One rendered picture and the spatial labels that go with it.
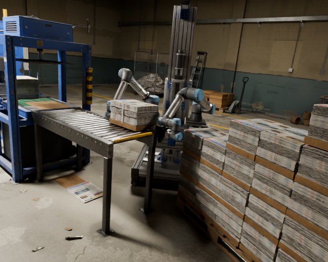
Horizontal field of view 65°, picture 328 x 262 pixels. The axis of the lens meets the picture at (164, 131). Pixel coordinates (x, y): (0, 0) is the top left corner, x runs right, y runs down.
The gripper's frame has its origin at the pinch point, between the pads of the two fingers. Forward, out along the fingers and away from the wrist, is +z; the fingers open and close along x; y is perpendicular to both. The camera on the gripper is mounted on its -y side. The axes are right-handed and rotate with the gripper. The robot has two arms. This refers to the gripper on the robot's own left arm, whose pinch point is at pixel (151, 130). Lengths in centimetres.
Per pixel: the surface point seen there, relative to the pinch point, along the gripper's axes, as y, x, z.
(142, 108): 23.2, 16.0, -1.7
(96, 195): -77, 32, 42
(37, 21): 94, 46, 132
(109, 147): -2, 61, -14
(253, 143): 17, 9, -103
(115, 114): 12.6, 22.2, 28.0
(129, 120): 10.9, 22.5, 7.4
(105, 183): -32, 62, -13
